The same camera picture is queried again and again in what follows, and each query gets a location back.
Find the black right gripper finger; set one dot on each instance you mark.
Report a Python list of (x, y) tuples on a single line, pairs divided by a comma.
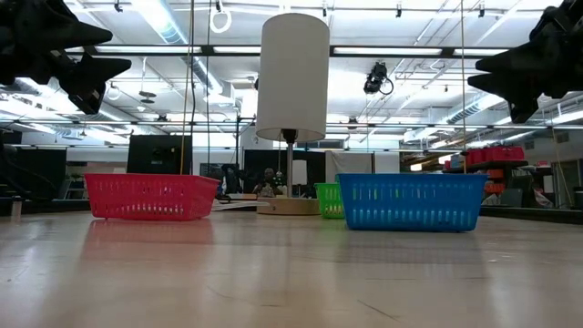
[(519, 91), (519, 59)]

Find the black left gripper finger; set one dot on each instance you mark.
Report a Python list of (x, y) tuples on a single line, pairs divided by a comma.
[(73, 34), (86, 75)]

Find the red storage bin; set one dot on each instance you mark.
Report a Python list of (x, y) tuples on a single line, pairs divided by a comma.
[(503, 153), (474, 156)]

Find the black shelf rack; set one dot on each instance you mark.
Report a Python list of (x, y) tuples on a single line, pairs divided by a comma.
[(483, 163)]

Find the black monitor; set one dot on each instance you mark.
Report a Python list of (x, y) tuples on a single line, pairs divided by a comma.
[(159, 155)]

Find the red plastic basket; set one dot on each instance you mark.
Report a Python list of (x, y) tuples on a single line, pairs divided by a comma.
[(150, 181)]

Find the blue plastic basket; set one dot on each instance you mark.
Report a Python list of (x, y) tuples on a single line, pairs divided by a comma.
[(410, 178)]

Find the white shade wooden table lamp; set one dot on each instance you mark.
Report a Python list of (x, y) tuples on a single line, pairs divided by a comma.
[(291, 77)]

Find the person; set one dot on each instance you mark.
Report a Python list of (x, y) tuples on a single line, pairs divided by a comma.
[(269, 187)]

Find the green plastic basket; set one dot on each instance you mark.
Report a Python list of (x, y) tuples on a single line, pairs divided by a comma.
[(324, 186)]

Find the black overhead camera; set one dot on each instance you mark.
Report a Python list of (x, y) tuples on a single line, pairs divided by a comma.
[(375, 77)]

